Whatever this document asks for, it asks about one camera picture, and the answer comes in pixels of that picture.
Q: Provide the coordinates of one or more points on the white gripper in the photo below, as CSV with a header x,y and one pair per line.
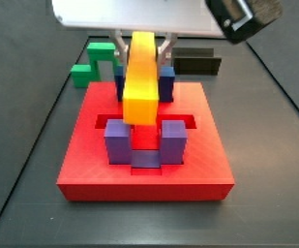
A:
x,y
175,16

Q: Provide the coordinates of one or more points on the yellow long block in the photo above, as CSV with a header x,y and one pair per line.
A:
x,y
140,84

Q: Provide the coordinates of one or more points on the red slotted base board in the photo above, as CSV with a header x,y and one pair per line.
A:
x,y
91,179

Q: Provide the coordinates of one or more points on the dark blue U-shaped block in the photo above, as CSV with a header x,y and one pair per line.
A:
x,y
164,83

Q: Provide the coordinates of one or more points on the green arch block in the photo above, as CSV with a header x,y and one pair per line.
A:
x,y
84,73

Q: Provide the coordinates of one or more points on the purple U-shaped block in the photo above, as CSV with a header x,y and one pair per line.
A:
x,y
145,147

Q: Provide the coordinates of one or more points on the black angle bracket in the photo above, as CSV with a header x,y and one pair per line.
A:
x,y
195,61

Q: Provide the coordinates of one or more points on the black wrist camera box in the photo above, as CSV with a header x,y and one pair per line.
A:
x,y
243,17

